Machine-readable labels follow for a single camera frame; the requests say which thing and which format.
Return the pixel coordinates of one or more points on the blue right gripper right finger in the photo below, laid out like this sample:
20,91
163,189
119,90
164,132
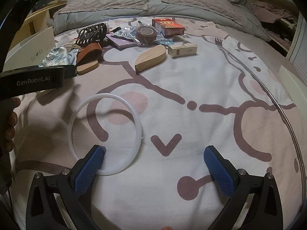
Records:
222,171

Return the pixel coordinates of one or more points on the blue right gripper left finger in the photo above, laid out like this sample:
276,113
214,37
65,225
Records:
84,171

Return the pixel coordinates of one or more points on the leaf-shaped wooden piece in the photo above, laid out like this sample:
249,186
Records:
150,58

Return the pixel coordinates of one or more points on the small beige cardboard box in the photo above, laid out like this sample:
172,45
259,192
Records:
181,50

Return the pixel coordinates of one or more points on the left hand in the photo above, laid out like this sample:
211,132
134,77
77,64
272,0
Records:
11,122

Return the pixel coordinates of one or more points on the white shoe box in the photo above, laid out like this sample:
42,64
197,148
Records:
31,51

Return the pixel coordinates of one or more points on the white blue medicine bag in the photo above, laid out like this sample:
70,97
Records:
60,56

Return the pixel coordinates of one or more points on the wooden bedside shelf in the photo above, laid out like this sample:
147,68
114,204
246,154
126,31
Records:
36,21

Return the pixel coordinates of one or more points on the brown leather sleeve wooden board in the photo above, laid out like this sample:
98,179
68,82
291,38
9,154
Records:
87,59

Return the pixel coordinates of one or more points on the brown hair claw clip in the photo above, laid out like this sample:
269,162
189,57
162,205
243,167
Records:
91,34

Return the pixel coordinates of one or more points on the purple notepad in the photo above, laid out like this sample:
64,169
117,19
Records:
120,43

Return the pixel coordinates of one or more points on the brown tape roll in bag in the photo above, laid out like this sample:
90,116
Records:
146,34

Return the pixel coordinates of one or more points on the red cardboard box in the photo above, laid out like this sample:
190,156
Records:
168,27

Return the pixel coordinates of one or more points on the pile of clothes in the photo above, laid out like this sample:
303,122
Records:
280,24

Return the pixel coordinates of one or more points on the grey quilted duvet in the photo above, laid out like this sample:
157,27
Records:
231,13

